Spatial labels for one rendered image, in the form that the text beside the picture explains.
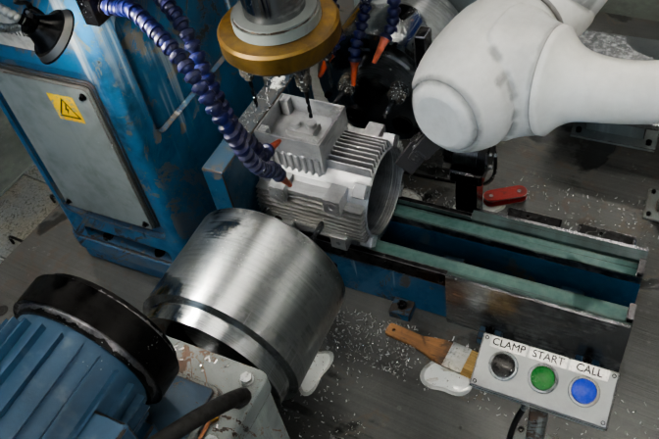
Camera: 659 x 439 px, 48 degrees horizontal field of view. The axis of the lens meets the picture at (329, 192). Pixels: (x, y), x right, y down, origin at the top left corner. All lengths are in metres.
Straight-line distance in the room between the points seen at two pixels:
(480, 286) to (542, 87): 0.60
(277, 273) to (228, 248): 0.08
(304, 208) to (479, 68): 0.62
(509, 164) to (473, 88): 0.95
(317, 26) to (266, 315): 0.41
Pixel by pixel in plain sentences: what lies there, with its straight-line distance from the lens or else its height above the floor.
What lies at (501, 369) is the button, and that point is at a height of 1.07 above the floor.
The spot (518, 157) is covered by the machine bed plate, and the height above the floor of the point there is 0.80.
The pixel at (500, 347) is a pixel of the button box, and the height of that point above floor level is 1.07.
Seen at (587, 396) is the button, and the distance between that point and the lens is 0.97.
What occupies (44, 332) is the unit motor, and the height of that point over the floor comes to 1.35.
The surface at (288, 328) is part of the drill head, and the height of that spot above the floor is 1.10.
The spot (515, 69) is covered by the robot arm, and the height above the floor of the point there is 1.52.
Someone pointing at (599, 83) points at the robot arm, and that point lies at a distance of 0.66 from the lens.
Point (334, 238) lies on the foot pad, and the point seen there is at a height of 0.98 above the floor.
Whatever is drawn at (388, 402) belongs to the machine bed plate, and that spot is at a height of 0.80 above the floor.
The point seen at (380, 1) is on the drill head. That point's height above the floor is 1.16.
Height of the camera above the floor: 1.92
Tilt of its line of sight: 46 degrees down
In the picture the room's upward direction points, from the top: 11 degrees counter-clockwise
